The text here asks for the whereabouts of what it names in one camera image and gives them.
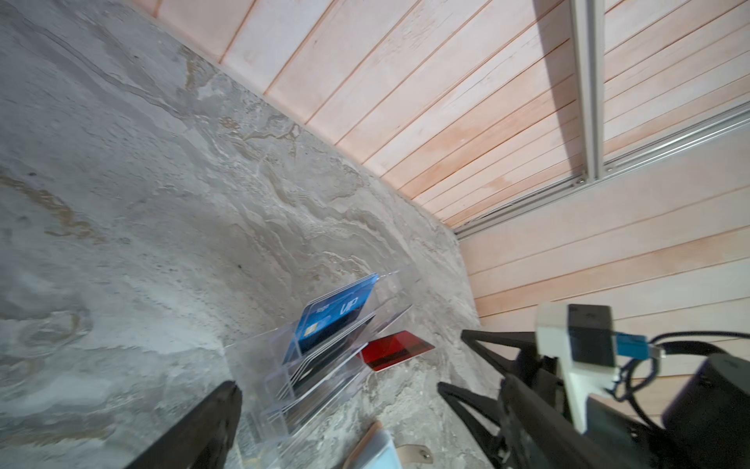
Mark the black card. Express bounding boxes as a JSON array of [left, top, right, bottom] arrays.
[[290, 332, 364, 397]]

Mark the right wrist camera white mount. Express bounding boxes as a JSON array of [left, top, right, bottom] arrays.
[[534, 302, 663, 435]]

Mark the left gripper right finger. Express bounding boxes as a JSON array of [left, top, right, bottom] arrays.
[[499, 376, 634, 468]]

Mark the horizontal aluminium wall rail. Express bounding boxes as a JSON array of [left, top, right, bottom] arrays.
[[454, 103, 749, 240]]

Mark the clear acrylic card stand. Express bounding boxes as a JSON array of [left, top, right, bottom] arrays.
[[225, 265, 420, 468]]

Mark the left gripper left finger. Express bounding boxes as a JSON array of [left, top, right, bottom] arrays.
[[126, 381, 242, 469]]

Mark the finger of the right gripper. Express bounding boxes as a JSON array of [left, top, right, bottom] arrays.
[[460, 329, 540, 376], [437, 382, 507, 468]]

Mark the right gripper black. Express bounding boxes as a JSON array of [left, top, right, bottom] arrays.
[[526, 351, 750, 469]]

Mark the blue card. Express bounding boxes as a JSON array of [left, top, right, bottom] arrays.
[[283, 274, 380, 363]]

